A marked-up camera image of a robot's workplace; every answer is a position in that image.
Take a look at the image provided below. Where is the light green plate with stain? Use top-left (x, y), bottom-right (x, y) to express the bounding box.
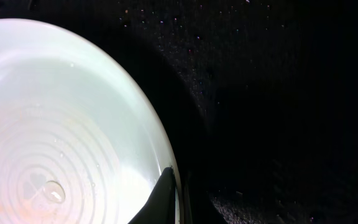
top-left (0, 19), bottom-right (184, 223)

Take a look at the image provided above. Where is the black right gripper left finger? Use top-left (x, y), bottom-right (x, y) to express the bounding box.
top-left (129, 167), bottom-right (176, 224)

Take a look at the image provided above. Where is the round black tray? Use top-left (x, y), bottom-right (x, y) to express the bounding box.
top-left (0, 0), bottom-right (358, 223)

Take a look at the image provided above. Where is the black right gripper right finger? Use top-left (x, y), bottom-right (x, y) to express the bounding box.
top-left (182, 172), bottom-right (226, 224)

